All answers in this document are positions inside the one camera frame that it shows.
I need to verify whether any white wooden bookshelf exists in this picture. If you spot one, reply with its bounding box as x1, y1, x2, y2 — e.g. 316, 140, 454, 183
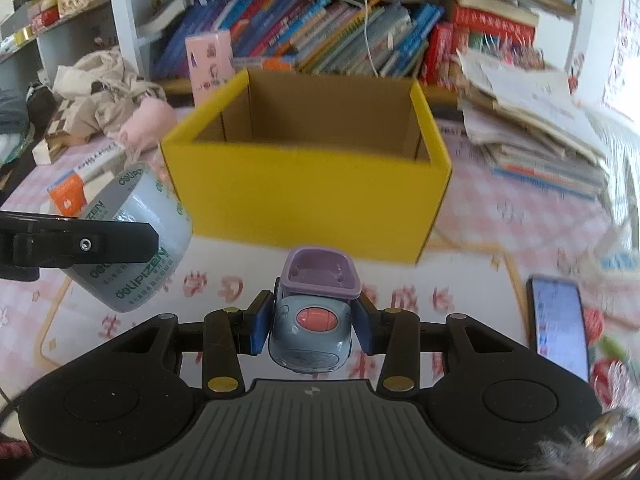
0, 0, 601, 96

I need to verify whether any pink stickered cylinder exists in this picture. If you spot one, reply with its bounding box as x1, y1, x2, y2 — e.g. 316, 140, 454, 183
185, 30, 236, 108

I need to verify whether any stack of papers and workbooks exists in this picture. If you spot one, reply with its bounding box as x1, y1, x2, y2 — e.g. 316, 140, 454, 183
455, 47, 608, 203

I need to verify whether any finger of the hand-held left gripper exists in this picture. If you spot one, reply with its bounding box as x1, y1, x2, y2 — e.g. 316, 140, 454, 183
0, 210, 160, 282

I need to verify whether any row of colourful books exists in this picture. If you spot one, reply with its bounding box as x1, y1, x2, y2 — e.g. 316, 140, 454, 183
150, 0, 543, 86

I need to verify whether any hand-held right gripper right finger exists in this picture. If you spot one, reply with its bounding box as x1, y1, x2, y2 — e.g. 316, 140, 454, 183
350, 292, 528, 396

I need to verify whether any orange white card box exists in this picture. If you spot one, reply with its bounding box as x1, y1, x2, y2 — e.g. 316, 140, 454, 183
232, 56, 297, 72

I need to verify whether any fluffy charm with bell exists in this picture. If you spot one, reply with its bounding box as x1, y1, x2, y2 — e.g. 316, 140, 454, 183
537, 357, 640, 480

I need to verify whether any thick white paperback book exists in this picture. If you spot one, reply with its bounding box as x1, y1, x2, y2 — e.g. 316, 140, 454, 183
137, 0, 188, 36

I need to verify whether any wooden chessboard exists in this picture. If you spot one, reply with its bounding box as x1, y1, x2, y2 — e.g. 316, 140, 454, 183
47, 102, 98, 146

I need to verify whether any small white paper box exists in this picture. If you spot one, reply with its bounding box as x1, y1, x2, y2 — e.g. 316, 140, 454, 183
32, 139, 68, 166

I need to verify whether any dark brown bag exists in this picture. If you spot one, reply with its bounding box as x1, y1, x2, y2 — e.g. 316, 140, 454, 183
25, 82, 58, 133

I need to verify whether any pink plush toy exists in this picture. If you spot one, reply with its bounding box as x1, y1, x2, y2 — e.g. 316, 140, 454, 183
122, 95, 178, 153

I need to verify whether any clear packing tape roll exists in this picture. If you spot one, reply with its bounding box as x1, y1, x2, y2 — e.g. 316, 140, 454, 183
62, 161, 194, 314

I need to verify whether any beige crumpled cloth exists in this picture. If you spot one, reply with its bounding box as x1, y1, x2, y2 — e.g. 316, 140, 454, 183
52, 50, 168, 146

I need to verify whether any pink wall calendar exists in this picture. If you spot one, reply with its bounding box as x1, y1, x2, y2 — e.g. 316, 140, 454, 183
602, 0, 640, 111

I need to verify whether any white orange-edged study mat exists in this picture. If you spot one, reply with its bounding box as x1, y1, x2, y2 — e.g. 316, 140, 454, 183
30, 232, 538, 391

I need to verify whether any orange white toothpaste box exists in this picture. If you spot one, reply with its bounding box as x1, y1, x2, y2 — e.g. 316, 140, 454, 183
46, 140, 128, 218

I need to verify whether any black smartphone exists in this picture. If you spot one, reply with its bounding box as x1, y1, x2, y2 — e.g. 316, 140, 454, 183
526, 274, 591, 383

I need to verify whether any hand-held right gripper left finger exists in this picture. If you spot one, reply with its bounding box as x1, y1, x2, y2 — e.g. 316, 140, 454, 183
102, 290, 276, 402

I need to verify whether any grey purple toy car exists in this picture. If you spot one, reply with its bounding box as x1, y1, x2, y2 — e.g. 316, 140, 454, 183
268, 246, 362, 376

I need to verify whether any yellow cardboard box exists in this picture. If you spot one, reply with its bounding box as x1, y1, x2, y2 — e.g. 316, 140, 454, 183
160, 67, 453, 267

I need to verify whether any white cable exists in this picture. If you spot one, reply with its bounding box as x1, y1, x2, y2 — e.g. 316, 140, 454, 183
359, 0, 385, 79

